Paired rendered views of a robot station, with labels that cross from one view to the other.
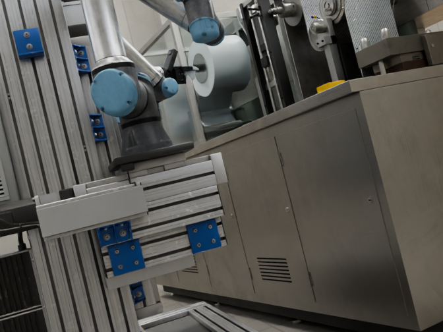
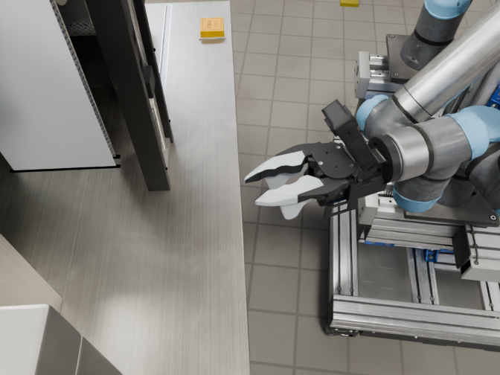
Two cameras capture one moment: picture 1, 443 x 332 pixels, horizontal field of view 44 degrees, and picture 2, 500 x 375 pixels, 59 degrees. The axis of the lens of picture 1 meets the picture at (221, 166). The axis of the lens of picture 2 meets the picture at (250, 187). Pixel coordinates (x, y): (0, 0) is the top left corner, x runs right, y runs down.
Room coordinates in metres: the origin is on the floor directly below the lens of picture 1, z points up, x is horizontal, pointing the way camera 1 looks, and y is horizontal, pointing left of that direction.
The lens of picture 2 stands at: (2.87, 0.14, 1.72)
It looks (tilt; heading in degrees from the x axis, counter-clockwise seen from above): 55 degrees down; 203
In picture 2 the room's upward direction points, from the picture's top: straight up
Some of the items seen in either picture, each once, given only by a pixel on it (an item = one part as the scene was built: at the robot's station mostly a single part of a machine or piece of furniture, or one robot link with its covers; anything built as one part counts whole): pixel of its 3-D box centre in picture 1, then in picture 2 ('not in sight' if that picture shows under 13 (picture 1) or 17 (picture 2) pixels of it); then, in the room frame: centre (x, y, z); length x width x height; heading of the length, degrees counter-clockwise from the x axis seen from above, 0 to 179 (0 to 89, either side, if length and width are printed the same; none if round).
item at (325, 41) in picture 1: (330, 58); not in sight; (2.11, -0.51, 1.05); 0.06 x 0.05 x 0.31; 117
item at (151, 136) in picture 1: (144, 138); (429, 43); (1.60, 0.20, 0.87); 0.15 x 0.15 x 0.10
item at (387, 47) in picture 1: (412, 48); not in sight; (2.01, -0.79, 1.00); 0.40 x 0.16 x 0.06; 117
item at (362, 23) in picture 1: (374, 31); not in sight; (2.10, -0.69, 1.11); 0.23 x 0.01 x 0.18; 117
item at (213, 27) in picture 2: (331, 87); (212, 27); (1.85, -0.42, 0.91); 0.07 x 0.07 x 0.02; 27
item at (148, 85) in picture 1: (134, 99); (443, 8); (1.59, 0.20, 0.98); 0.13 x 0.12 x 0.14; 171
